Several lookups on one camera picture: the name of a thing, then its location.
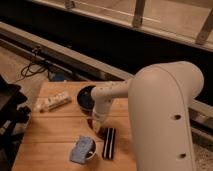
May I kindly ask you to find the blue cloth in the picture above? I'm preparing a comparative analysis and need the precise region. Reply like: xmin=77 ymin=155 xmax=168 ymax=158
xmin=70 ymin=135 xmax=93 ymax=164

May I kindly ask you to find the black cable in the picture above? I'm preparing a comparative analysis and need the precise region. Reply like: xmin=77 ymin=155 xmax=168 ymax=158
xmin=14 ymin=46 xmax=48 ymax=83

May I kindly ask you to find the white power strip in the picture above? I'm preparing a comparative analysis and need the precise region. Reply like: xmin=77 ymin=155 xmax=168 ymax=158
xmin=35 ymin=91 xmax=71 ymax=112

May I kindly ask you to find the dark blue bowl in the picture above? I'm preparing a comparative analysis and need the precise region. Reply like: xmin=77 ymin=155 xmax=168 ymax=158
xmin=77 ymin=85 xmax=94 ymax=116

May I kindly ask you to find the blue object on floor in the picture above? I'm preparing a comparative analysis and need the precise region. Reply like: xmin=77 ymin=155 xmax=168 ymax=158
xmin=49 ymin=74 xmax=66 ymax=82

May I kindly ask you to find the black chair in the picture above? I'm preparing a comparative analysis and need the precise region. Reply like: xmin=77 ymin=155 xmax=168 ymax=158
xmin=0 ymin=75 xmax=31 ymax=170

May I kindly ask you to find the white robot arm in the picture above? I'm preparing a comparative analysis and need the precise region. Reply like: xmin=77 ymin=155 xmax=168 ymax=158
xmin=91 ymin=61 xmax=204 ymax=171

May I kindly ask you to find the black white striped block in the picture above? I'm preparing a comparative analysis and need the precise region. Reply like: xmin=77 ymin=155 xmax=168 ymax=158
xmin=102 ymin=128 xmax=116 ymax=160

